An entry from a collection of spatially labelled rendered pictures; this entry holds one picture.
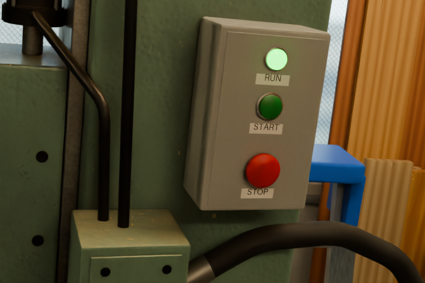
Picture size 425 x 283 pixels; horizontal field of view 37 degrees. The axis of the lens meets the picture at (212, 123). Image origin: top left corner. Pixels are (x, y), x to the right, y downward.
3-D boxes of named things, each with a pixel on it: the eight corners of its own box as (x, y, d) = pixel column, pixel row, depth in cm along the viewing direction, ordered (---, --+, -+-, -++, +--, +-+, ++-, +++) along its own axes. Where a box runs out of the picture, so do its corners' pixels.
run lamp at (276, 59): (262, 70, 52) (265, 45, 51) (284, 71, 52) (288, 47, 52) (265, 71, 51) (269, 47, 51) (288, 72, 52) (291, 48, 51)
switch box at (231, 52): (181, 187, 59) (199, 15, 55) (279, 187, 62) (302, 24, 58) (200, 213, 53) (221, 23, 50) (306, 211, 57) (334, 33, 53)
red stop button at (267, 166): (241, 185, 54) (246, 151, 53) (274, 185, 55) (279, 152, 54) (246, 189, 53) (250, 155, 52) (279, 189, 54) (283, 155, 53)
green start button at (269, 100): (253, 119, 53) (257, 91, 52) (280, 120, 53) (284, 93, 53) (257, 121, 52) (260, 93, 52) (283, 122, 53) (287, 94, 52)
